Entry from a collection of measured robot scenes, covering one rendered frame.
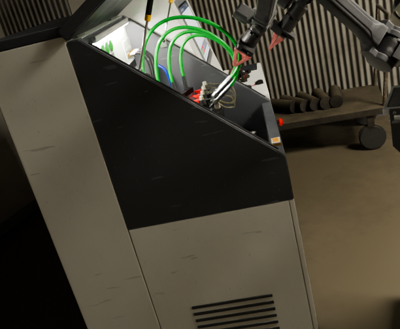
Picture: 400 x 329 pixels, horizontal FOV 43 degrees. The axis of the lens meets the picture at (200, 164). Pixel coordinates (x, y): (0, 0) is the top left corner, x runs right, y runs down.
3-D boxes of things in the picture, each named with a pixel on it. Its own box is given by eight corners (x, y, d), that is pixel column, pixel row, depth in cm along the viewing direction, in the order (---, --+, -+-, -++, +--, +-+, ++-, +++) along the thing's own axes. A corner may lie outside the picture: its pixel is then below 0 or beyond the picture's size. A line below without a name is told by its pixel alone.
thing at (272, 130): (293, 194, 171) (284, 151, 165) (280, 196, 172) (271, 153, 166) (277, 134, 228) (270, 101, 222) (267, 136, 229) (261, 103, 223)
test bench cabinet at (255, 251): (328, 378, 195) (294, 200, 167) (183, 398, 203) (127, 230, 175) (303, 273, 260) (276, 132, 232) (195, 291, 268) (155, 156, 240)
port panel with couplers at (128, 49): (150, 112, 214) (129, 40, 202) (142, 114, 214) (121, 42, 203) (154, 104, 226) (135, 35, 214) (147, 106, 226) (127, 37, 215)
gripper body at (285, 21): (272, 22, 194) (283, 6, 190) (293, 38, 194) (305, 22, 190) (269, 25, 188) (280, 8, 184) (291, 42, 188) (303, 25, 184)
